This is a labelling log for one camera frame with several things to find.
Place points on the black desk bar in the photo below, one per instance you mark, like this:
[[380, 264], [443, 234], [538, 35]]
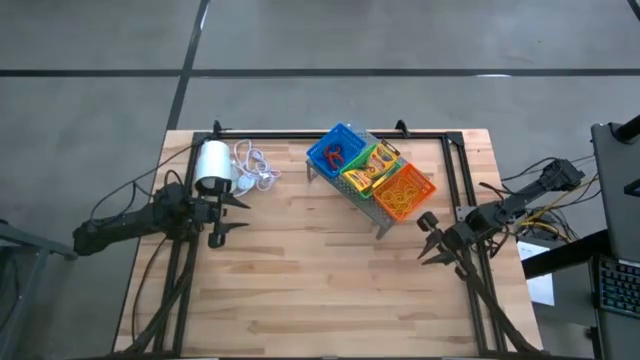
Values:
[[565, 254]]

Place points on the black stand pole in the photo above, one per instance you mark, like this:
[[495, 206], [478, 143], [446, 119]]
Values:
[[629, 129]]

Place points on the yellow rubber band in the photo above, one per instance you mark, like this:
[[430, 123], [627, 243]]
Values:
[[400, 187], [409, 200], [411, 190], [395, 194], [402, 201]]

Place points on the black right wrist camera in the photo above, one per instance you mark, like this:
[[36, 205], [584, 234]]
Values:
[[427, 220]]

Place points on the white cylindrical desk lamp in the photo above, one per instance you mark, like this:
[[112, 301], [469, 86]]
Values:
[[215, 160]]

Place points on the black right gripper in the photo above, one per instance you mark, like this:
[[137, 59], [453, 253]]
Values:
[[455, 240]]

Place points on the white paper sheet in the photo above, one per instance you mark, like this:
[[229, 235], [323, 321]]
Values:
[[542, 290]]

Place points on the orange plastic basket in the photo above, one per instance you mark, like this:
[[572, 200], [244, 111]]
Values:
[[427, 187]]

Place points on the green plastic basket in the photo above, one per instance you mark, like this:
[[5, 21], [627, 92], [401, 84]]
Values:
[[352, 162]]

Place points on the grey perforated metal riser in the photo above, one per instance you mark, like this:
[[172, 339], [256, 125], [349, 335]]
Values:
[[352, 194]]

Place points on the grey metal bracket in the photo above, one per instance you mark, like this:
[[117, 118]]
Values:
[[462, 214]]

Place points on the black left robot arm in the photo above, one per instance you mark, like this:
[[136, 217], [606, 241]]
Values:
[[125, 225]]

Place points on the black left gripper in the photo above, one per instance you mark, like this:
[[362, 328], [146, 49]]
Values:
[[205, 215]]

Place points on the blue plastic basket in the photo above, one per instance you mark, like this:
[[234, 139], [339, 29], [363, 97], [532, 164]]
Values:
[[345, 137]]

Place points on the black frame clamp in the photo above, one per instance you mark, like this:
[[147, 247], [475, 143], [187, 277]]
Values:
[[217, 126], [401, 127]]

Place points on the grey metal cart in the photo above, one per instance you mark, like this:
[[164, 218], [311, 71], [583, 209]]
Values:
[[30, 245]]

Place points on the backlit keyboard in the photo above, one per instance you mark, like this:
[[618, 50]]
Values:
[[620, 287]]

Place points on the black aluminium table frame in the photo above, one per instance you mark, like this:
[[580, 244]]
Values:
[[280, 134]]

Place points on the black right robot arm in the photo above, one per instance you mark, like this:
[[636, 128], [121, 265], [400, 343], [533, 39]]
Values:
[[520, 197]]

